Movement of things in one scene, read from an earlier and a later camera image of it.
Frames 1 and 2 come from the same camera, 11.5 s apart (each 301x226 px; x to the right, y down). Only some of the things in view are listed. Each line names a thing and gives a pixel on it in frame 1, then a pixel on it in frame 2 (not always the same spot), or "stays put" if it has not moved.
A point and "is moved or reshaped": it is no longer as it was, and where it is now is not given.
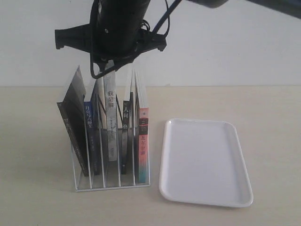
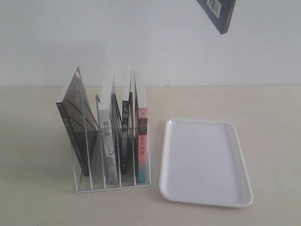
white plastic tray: [202, 161] stays put
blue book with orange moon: [92, 138] → [219, 12]
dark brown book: [73, 110] stays put
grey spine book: [110, 105] is moved or reshaped
